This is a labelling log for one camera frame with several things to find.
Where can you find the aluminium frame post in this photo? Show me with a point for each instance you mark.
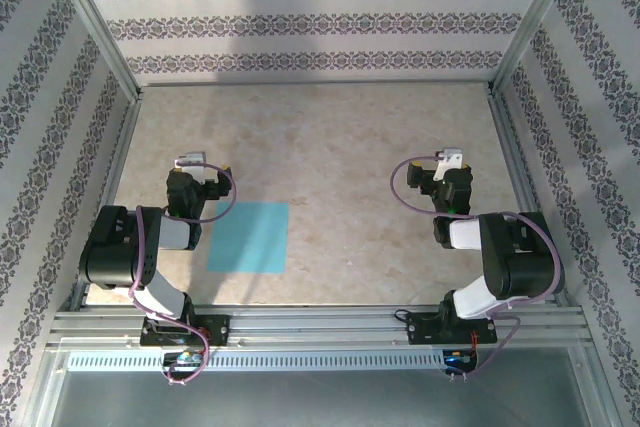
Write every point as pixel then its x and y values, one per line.
pixel 95 22
pixel 534 22

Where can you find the light blue cloth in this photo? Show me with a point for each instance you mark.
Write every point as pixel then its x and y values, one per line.
pixel 250 242

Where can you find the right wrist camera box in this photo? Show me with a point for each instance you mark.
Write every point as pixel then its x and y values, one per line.
pixel 450 157

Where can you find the aluminium mounting rail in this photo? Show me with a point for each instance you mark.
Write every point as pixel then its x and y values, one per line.
pixel 320 329

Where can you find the circuit board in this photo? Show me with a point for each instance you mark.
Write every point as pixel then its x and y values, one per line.
pixel 457 359
pixel 185 358

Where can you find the aluminium side rail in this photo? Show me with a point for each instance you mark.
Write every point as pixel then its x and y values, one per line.
pixel 526 197
pixel 110 197

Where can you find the aluminium back rail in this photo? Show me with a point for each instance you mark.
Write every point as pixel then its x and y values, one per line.
pixel 320 83

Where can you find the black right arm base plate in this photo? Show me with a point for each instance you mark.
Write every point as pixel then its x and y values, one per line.
pixel 425 329

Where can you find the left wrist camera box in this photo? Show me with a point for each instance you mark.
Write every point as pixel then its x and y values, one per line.
pixel 192 159

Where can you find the left circuit board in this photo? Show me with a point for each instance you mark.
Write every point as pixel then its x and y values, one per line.
pixel 185 358

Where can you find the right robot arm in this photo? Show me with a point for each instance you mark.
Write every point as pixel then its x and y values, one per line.
pixel 520 257

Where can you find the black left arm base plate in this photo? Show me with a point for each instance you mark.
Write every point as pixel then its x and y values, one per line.
pixel 220 329

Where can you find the right circuit board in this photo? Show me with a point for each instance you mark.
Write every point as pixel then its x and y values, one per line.
pixel 457 359

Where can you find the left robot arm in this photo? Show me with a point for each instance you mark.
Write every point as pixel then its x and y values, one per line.
pixel 115 247

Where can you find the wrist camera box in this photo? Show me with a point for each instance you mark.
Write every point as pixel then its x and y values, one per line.
pixel 450 157
pixel 192 159

